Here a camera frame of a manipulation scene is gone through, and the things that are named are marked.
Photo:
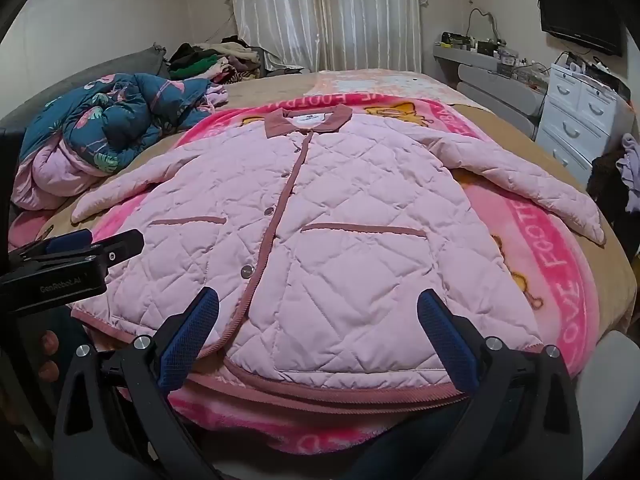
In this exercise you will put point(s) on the white drawer cabinet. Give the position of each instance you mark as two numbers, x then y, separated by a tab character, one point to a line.
570	110

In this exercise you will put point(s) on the grey curved shelf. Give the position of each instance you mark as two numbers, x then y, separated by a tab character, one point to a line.
480	85

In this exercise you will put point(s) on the clutter of small electronics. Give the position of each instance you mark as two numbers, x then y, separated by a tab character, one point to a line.
492	50

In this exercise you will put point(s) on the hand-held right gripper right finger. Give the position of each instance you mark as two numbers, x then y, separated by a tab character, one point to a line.
446	336

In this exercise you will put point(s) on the pile of clothes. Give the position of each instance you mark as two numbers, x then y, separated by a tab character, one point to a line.
210	62

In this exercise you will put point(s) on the purple cloth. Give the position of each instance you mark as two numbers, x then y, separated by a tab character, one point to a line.
631	165

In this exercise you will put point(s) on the grey padded headboard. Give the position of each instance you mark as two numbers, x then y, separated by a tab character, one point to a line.
100	70

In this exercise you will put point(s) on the bed with tan sheet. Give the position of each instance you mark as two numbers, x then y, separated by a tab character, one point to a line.
616	280

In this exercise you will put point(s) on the person's left hand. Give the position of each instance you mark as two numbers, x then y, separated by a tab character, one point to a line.
49	346

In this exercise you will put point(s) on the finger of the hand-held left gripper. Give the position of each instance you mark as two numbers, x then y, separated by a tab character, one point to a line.
120	246
67	242

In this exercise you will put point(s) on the black flat television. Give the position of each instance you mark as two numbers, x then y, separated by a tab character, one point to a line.
575	10

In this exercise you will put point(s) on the blue floral comforter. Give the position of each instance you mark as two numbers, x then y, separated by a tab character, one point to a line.
125	115

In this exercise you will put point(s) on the dark cloth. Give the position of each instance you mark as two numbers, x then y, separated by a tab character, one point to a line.
605	180

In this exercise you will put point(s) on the pink printed blanket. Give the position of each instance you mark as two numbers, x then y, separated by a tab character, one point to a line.
545	270

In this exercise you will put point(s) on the white striped curtain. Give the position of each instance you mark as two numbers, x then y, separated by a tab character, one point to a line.
325	10

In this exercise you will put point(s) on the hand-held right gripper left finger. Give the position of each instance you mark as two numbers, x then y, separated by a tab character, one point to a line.
187	341

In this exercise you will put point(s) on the pale floral blanket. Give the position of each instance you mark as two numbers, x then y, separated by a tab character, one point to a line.
380	80

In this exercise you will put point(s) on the pink quilted jacket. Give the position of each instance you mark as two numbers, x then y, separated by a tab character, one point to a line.
350	240

